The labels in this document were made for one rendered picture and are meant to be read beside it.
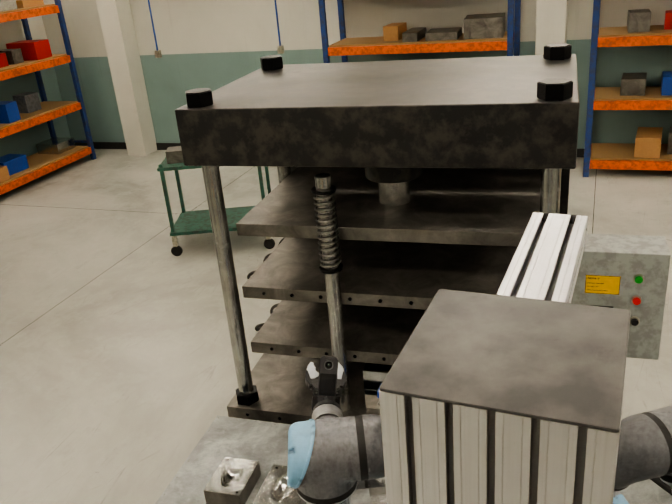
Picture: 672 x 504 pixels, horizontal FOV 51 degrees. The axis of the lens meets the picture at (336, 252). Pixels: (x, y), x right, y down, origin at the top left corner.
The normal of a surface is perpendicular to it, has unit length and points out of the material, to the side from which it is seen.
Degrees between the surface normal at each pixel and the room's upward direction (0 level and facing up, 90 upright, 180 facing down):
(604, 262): 90
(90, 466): 0
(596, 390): 0
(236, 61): 90
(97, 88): 90
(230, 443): 0
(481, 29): 90
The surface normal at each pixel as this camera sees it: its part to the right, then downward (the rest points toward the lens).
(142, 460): -0.08, -0.91
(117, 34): -0.33, 0.40
